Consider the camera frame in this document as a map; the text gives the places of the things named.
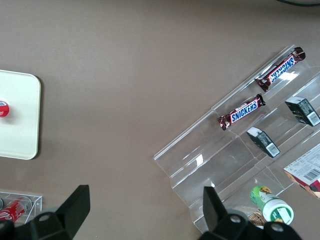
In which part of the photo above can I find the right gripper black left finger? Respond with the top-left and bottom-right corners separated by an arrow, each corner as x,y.
14,184 -> 91,240

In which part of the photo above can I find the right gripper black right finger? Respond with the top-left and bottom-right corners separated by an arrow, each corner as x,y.
198,186 -> 266,240

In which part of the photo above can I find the small black box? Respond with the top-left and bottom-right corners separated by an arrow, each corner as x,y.
284,96 -> 320,128
246,126 -> 281,159

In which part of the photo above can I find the green white plastic bottle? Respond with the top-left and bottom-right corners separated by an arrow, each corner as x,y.
249,184 -> 295,225

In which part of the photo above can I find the red white yogurt cup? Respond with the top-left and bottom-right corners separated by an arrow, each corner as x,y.
0,99 -> 11,118

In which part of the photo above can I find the Snickers chocolate bar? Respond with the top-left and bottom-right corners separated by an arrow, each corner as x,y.
216,93 -> 266,132
254,46 -> 307,93

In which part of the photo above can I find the black cable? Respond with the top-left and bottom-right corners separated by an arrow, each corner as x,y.
274,0 -> 320,7

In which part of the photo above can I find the red Coca-Cola bottle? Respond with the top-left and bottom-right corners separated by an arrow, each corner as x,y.
0,196 -> 33,223

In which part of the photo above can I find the clear acrylic stepped display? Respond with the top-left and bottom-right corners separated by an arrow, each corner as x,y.
152,44 -> 320,232

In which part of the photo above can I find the cream plastic tray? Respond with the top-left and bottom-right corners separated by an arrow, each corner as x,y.
0,69 -> 42,161

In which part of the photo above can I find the clear acrylic bottle rack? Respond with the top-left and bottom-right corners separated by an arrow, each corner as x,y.
0,191 -> 43,226

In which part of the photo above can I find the white red carton box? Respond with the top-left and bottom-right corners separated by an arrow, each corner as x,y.
283,143 -> 320,200

